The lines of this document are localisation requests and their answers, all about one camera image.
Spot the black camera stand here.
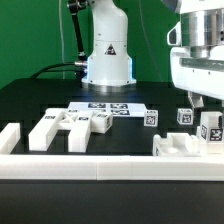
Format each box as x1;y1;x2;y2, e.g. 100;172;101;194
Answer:
66;0;92;63

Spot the tagged white cube right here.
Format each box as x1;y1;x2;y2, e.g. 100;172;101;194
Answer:
177;108;194;125

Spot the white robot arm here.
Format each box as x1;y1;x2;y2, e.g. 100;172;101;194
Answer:
82;0;224;107

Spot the white front fence rail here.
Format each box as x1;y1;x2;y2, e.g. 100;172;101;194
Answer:
0;155;224;181

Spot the white chair back frame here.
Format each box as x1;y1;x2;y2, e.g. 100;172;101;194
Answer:
28;108;93;153

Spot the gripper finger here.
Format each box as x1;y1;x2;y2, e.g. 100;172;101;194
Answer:
188;92;204;108

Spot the white left fence rail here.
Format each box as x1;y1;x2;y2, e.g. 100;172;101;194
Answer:
0;123;21;155

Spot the black cable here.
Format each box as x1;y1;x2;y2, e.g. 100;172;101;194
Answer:
29;61;88;80

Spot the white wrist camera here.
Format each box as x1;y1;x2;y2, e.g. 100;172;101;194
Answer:
167;22;181;46

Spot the white fence rail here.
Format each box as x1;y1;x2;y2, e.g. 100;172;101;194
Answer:
0;155;224;181
0;123;21;155

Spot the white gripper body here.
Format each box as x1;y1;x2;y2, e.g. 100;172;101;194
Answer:
170;46;224;100

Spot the white tag sheet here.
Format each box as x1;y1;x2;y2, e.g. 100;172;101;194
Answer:
68;102;146;117

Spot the white chair seat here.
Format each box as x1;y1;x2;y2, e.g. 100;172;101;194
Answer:
152;133;200;157

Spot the tagged white cube left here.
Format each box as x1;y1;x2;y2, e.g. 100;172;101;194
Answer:
144;110;159;127

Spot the tagged white cube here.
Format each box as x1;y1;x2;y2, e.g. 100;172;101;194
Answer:
177;108;194;125
144;110;159;127

